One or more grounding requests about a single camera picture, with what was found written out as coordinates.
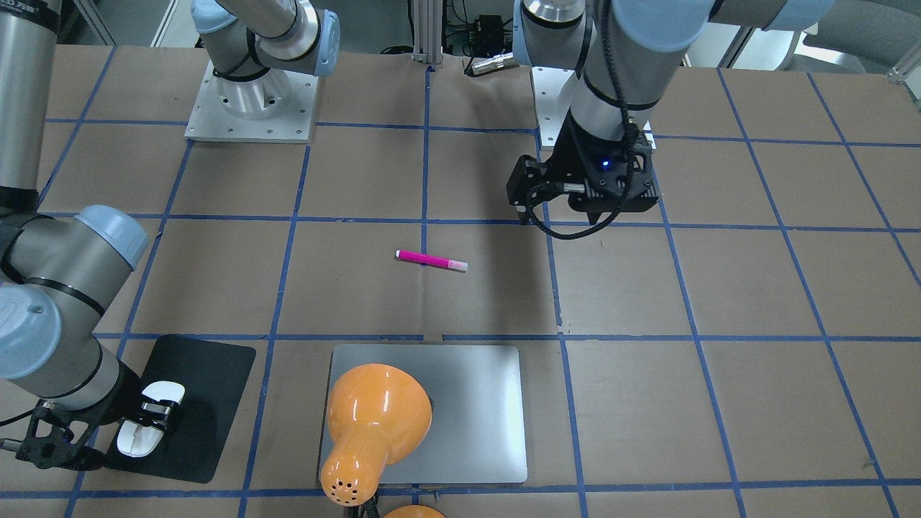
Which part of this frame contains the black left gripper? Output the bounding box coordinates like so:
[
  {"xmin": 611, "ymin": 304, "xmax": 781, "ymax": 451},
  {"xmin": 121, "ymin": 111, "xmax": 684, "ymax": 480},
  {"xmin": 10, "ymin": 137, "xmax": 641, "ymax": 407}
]
[{"xmin": 506, "ymin": 115, "xmax": 641, "ymax": 209}]

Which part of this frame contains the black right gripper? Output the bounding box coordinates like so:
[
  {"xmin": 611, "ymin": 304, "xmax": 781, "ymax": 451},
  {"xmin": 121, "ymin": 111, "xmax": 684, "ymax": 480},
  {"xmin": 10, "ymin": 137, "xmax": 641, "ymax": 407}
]
[{"xmin": 70, "ymin": 363, "xmax": 181, "ymax": 434}]

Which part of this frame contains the white computer mouse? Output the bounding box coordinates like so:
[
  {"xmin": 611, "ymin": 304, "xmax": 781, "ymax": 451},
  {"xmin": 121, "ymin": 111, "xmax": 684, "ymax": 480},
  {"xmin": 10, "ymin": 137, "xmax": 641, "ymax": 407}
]
[{"xmin": 115, "ymin": 381, "xmax": 186, "ymax": 458}]

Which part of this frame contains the pink marker pen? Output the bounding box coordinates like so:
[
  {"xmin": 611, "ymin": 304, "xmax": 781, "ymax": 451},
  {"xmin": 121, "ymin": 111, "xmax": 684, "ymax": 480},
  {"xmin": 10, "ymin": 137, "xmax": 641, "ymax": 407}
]
[{"xmin": 395, "ymin": 249, "xmax": 469, "ymax": 272}]

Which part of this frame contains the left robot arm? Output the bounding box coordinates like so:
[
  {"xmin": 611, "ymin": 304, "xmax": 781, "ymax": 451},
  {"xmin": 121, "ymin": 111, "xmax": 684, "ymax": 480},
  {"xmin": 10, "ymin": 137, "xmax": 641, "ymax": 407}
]
[{"xmin": 507, "ymin": 1, "xmax": 832, "ymax": 217}]

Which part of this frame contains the black mousepad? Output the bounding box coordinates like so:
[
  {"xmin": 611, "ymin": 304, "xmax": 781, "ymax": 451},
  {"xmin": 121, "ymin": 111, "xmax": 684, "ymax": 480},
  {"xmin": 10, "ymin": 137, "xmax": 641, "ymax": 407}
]
[{"xmin": 106, "ymin": 335, "xmax": 256, "ymax": 484}]

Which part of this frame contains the silver laptop notebook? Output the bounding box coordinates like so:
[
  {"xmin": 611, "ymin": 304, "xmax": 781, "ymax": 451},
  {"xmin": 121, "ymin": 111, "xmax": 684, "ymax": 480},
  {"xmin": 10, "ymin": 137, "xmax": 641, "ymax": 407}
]
[{"xmin": 329, "ymin": 344, "xmax": 527, "ymax": 486}]

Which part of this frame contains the silver cylinder connector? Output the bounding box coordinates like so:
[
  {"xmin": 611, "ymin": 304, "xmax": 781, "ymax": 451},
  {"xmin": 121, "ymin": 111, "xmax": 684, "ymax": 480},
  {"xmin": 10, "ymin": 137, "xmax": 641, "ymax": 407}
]
[{"xmin": 463, "ymin": 52, "xmax": 520, "ymax": 78}]

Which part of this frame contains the orange desk lamp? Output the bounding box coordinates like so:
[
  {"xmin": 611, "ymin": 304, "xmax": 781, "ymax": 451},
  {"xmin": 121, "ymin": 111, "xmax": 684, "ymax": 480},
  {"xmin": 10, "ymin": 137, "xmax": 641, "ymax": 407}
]
[{"xmin": 319, "ymin": 363, "xmax": 433, "ymax": 517}]

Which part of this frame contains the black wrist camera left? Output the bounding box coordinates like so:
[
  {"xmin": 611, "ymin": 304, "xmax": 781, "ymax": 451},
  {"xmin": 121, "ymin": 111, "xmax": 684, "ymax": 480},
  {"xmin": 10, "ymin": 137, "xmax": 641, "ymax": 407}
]
[{"xmin": 567, "ymin": 137, "xmax": 661, "ymax": 225}]

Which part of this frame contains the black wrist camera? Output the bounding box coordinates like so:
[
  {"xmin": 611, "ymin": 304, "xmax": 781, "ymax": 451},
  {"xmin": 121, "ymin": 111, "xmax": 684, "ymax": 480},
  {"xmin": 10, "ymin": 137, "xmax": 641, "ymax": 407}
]
[
  {"xmin": 14, "ymin": 400, "xmax": 106, "ymax": 471},
  {"xmin": 567, "ymin": 137, "xmax": 661, "ymax": 225}
]

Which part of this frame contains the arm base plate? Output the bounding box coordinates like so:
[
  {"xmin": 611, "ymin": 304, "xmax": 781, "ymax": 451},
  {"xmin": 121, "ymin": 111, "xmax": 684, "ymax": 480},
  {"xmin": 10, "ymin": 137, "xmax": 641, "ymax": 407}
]
[
  {"xmin": 184, "ymin": 63, "xmax": 320, "ymax": 145},
  {"xmin": 531, "ymin": 67, "xmax": 657, "ymax": 153}
]

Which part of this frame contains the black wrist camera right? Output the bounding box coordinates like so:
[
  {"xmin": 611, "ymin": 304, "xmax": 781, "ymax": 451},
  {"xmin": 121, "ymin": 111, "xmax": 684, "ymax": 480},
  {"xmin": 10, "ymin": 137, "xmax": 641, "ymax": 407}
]
[{"xmin": 14, "ymin": 400, "xmax": 106, "ymax": 471}]

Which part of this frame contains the aluminium frame post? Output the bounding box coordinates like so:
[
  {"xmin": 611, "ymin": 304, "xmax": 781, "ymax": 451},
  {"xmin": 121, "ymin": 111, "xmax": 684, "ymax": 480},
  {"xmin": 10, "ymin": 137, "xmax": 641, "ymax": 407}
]
[{"xmin": 410, "ymin": 1, "xmax": 444, "ymax": 68}]

